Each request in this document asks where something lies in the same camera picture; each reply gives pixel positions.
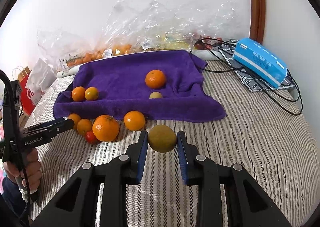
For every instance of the small yellowish fruit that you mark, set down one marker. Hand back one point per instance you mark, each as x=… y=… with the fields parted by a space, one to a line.
x=155 y=95

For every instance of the clear bag of yellow fruit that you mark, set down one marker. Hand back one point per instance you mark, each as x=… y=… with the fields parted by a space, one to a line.
x=172 y=38

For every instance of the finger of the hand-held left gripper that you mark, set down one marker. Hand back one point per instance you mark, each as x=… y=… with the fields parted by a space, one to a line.
x=52 y=122
x=57 y=128

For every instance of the large stemmed orange mandarin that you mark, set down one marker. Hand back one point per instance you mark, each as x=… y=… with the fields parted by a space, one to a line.
x=105 y=128

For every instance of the person's left hand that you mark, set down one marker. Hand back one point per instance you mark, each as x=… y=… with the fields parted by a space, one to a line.
x=33 y=169

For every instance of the purple towel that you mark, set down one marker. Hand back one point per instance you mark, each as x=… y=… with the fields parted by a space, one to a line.
x=125 y=77

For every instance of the person's left forearm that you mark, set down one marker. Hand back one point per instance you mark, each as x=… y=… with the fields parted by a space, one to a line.
x=10 y=199

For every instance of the large yellowish orange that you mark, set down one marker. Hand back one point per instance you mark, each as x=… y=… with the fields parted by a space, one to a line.
x=162 y=138

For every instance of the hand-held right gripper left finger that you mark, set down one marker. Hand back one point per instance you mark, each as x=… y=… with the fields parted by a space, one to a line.
x=142 y=162

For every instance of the blue tissue box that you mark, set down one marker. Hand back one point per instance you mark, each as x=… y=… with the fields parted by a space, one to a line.
x=260 y=63

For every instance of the clear bag of mandarins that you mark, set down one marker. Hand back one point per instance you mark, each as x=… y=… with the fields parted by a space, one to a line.
x=120 y=49
x=82 y=58

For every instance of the red paper bag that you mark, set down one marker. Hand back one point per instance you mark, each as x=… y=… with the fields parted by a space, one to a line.
x=27 y=94

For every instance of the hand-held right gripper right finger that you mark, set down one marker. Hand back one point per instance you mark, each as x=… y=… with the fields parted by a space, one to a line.
x=182 y=164

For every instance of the white plastic bag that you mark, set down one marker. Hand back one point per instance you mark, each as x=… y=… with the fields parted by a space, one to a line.
x=41 y=74

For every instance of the small red tomato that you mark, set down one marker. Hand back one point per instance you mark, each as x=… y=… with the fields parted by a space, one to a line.
x=90 y=137

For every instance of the small orange mandarin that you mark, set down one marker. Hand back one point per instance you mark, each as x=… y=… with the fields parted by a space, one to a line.
x=75 y=117
x=91 y=93
x=78 y=93
x=84 y=127

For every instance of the brown wooden door frame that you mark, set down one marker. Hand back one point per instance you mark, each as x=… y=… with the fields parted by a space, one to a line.
x=256 y=4

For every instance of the brown paper bag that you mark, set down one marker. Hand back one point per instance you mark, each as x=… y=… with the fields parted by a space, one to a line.
x=22 y=72

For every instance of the black white patterned cloth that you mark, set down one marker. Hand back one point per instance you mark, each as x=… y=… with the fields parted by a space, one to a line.
x=250 y=82

